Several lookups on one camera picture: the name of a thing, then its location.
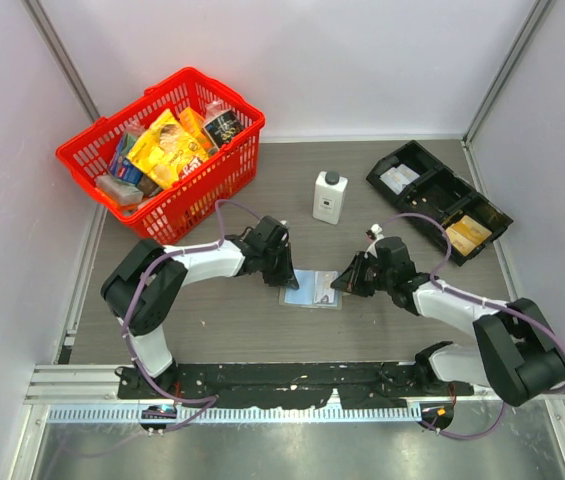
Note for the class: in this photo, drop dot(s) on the clear wrapped pale package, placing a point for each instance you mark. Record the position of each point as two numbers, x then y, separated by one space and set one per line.
119 191

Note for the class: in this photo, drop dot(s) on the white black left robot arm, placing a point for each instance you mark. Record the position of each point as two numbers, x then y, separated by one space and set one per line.
142 289

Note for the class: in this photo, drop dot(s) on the red plastic shopping basket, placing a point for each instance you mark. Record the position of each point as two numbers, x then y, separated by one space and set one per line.
189 178

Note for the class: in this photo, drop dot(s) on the white slotted cable duct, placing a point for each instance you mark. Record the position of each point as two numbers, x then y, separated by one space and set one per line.
129 413

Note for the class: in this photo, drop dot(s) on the yellow classic chips bag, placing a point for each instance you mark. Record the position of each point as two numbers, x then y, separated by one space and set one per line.
166 152

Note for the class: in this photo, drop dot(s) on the gold cards stack in tray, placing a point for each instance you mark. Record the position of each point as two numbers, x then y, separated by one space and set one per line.
467 234

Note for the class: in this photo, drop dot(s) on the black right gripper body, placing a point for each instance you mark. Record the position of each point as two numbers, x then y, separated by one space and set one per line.
381 278

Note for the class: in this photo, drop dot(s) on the blue snack box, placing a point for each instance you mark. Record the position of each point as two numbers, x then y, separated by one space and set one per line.
120 166

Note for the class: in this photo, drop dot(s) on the silver cards in tray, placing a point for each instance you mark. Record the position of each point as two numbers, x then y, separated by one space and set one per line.
397 178

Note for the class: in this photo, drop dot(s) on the orange snack packet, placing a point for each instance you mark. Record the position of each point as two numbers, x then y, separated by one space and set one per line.
193 123

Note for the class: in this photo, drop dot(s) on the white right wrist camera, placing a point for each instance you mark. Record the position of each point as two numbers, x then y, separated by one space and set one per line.
374 234

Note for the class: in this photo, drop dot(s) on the grey leather card holder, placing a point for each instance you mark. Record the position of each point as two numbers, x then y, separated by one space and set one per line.
303 297

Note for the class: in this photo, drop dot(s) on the black VIP cards in tray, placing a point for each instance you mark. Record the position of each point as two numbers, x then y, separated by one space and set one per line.
433 201

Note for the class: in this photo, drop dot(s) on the black labelled snack jar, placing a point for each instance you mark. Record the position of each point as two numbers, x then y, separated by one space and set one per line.
223 128

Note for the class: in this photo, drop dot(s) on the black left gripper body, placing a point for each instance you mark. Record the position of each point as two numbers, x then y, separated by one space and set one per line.
273 261

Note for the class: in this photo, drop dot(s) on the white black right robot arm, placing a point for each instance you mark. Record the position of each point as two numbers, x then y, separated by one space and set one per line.
514 353

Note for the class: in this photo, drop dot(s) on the black three-compartment card tray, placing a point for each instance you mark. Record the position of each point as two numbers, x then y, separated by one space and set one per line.
433 171

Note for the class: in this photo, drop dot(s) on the white bottle grey cap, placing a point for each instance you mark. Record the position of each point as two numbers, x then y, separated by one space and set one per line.
329 194

